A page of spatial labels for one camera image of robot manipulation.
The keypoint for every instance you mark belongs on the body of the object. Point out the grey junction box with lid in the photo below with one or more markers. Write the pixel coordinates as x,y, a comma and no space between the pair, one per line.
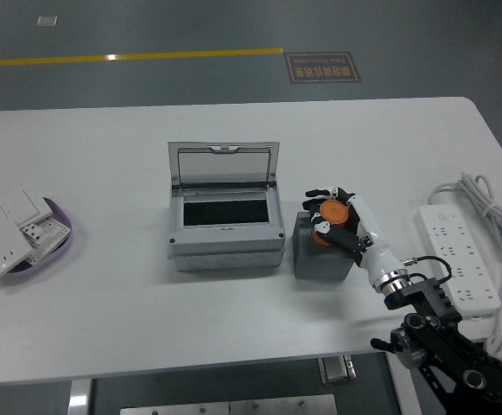
226,242

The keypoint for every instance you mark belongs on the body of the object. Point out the white switch panel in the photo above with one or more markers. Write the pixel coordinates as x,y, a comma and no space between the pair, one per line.
21,205

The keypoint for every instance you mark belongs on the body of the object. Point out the grey cube with round hole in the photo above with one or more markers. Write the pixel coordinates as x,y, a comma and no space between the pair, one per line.
319,261

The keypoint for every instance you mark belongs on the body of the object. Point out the grey table bracket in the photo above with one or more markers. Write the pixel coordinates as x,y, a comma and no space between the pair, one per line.
337,369

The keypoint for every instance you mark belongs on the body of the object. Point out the white power strip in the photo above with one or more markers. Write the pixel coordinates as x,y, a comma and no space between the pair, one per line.
458,255

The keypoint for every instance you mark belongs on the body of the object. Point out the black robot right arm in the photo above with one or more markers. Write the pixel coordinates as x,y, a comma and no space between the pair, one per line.
445,341

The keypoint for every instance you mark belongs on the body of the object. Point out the white power plug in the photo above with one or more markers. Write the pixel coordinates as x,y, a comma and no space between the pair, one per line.
497,346

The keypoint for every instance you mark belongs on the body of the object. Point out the small white socket panel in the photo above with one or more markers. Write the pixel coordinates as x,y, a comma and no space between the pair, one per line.
32,233

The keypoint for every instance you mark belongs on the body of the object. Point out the white table leg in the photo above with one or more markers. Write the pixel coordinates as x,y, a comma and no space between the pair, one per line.
404,384
79,397

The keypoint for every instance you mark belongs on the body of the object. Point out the white perforated panel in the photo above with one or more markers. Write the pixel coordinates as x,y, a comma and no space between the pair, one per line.
54,231

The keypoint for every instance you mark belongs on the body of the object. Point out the metal base plate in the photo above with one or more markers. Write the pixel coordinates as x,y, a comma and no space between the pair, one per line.
229,406

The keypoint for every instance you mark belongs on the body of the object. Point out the orange cylinder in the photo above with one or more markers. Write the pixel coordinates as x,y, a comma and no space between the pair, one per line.
334,212

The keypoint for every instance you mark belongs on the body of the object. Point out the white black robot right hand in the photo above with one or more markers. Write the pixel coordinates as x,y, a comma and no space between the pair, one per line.
373,235

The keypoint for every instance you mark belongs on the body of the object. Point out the purple tray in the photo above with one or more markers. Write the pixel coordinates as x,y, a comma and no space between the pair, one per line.
58,253

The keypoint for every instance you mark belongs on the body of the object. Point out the small grey floor plate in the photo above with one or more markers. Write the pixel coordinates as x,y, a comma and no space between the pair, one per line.
46,20

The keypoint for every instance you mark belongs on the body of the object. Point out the yellow floor tape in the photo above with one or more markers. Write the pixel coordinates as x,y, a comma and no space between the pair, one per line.
147,56

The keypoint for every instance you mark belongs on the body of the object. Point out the brown floor sign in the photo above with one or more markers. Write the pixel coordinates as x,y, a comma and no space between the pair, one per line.
322,68

